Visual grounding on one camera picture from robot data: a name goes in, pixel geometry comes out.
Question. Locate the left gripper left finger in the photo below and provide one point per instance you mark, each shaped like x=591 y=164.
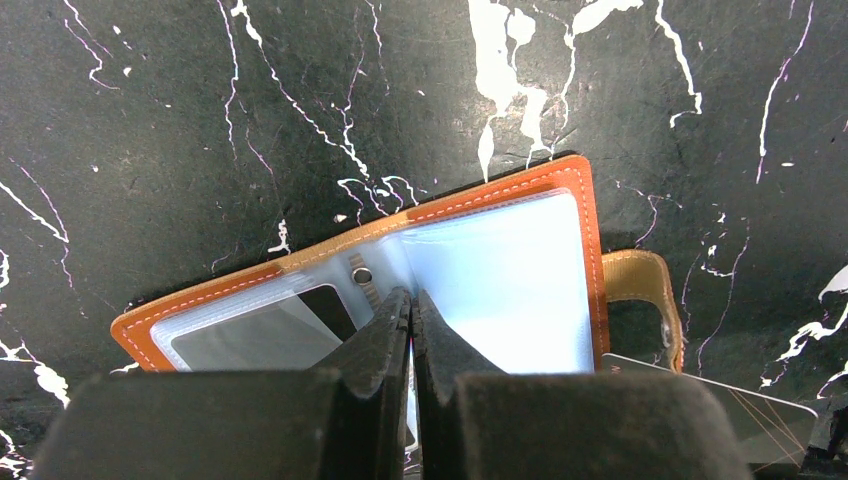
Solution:
x=339 y=419

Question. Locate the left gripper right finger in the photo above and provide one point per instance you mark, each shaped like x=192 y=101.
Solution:
x=478 y=422

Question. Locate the black credit card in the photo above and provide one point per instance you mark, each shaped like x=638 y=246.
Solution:
x=772 y=434
x=292 y=333

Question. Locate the brown leather card holder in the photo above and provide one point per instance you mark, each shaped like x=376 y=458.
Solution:
x=514 y=266

